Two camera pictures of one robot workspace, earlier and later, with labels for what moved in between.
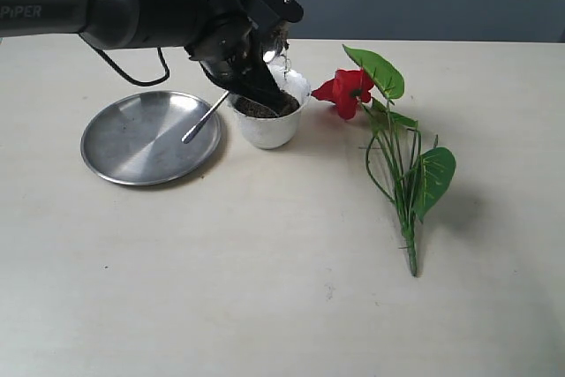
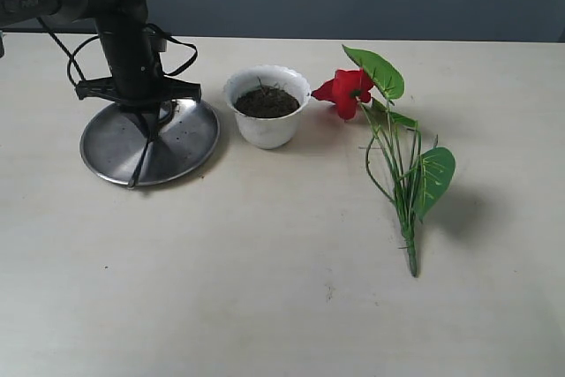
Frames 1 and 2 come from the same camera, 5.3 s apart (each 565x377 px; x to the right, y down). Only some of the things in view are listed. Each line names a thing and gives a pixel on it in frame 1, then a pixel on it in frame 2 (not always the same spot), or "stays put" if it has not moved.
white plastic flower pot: [274, 132] stays put
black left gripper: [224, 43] -> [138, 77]
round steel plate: [138, 140] stays put
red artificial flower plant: [411, 175] stays put
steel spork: [193, 130] -> [165, 112]
